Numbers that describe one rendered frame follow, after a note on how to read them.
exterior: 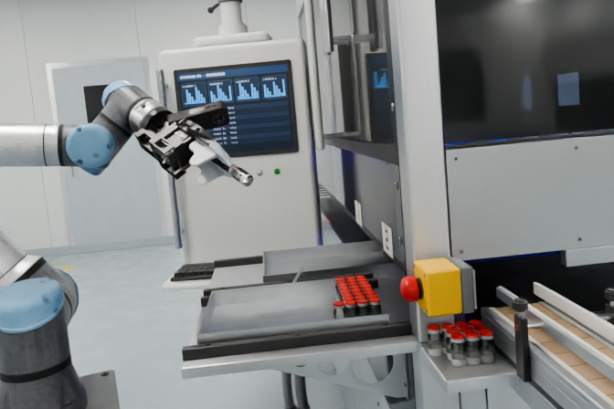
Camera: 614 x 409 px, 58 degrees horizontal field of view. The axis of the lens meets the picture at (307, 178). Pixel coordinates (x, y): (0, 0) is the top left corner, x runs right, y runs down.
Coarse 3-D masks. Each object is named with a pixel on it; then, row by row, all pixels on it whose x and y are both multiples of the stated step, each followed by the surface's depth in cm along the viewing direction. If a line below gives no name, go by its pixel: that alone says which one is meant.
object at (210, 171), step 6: (210, 162) 101; (216, 162) 100; (204, 168) 100; (210, 168) 100; (216, 168) 100; (222, 168) 98; (204, 174) 99; (210, 174) 99; (216, 174) 99; (222, 174) 99; (228, 174) 98; (198, 180) 99; (204, 180) 99; (210, 180) 98
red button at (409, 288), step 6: (402, 282) 86; (408, 282) 85; (414, 282) 85; (402, 288) 86; (408, 288) 84; (414, 288) 84; (402, 294) 86; (408, 294) 84; (414, 294) 84; (408, 300) 85; (414, 300) 85
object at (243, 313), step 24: (240, 288) 123; (264, 288) 123; (288, 288) 123; (312, 288) 124; (216, 312) 118; (240, 312) 116; (264, 312) 115; (288, 312) 114; (312, 312) 113; (216, 336) 97; (240, 336) 97; (264, 336) 98
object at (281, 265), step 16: (272, 256) 157; (288, 256) 157; (304, 256) 158; (320, 256) 158; (336, 256) 158; (352, 256) 156; (368, 256) 155; (384, 256) 153; (272, 272) 146; (288, 272) 145; (304, 272) 132; (320, 272) 132; (336, 272) 132; (352, 272) 133; (384, 272) 133; (400, 272) 134
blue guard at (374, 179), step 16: (320, 160) 236; (336, 160) 180; (352, 160) 148; (368, 160) 124; (384, 160) 110; (320, 176) 242; (336, 176) 184; (352, 176) 150; (368, 176) 126; (384, 176) 109; (336, 192) 188; (352, 192) 153; (368, 192) 128; (384, 192) 110; (400, 192) 97; (352, 208) 156; (368, 208) 130; (384, 208) 112; (400, 208) 98; (368, 224) 132; (400, 224) 99; (400, 256) 101
